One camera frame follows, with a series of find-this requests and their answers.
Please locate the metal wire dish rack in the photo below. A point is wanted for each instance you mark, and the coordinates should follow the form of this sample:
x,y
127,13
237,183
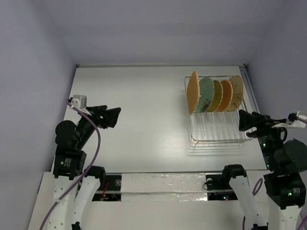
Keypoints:
x,y
210,128

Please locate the aluminium table side rail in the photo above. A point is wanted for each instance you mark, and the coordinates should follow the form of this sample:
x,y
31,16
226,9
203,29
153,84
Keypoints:
x,y
250,93

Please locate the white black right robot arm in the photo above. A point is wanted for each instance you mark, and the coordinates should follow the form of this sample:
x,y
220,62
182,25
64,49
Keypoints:
x,y
285,159

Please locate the yellow green woven plate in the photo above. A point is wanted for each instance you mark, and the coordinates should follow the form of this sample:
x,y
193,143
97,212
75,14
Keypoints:
x,y
218,95

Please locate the round orange woven plate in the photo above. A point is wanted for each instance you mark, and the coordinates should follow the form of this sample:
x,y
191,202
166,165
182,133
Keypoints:
x,y
227,95

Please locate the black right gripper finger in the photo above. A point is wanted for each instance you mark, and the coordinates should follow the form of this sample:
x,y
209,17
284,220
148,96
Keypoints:
x,y
245,116
245,125

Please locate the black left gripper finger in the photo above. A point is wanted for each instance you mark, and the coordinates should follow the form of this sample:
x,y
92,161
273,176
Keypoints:
x,y
112,114
110,122

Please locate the white foam front board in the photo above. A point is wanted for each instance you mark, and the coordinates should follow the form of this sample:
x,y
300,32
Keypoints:
x,y
163,187

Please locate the square orange woven plate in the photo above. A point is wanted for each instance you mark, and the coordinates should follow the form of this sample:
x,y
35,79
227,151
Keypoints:
x,y
193,92

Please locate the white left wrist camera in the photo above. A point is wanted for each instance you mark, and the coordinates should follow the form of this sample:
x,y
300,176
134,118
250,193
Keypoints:
x,y
78,101

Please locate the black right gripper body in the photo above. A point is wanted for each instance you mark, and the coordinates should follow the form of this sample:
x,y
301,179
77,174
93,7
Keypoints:
x,y
256,121

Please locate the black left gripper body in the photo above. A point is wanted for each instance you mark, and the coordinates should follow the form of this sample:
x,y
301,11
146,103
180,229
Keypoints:
x,y
98,120

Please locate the green ceramic flower plate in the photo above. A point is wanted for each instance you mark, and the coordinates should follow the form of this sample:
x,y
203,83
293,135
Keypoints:
x,y
206,94

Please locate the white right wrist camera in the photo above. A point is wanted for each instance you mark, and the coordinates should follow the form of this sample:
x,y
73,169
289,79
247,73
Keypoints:
x,y
296,119

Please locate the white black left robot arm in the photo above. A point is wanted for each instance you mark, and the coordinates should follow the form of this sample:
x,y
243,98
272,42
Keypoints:
x,y
75,185

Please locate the beige wooden patterned plate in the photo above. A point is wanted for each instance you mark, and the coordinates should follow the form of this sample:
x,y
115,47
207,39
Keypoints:
x,y
238,92

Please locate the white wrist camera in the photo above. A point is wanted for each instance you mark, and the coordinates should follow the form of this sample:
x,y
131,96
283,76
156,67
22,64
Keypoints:
x,y
296,119
78,101

